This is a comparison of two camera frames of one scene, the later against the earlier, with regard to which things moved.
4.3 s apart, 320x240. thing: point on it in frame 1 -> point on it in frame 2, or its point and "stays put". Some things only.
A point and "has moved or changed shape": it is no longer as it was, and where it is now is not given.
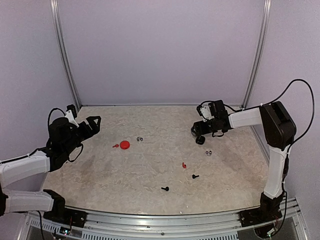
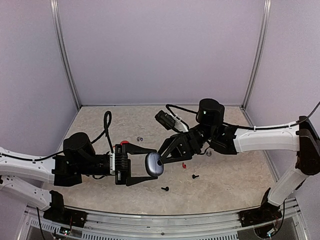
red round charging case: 124,145 stays put
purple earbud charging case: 193,131 has moved or changed shape
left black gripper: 95,129 -> 134,149
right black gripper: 200,130 -> 187,144
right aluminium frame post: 265,16 stays put
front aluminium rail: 101,224 stays put
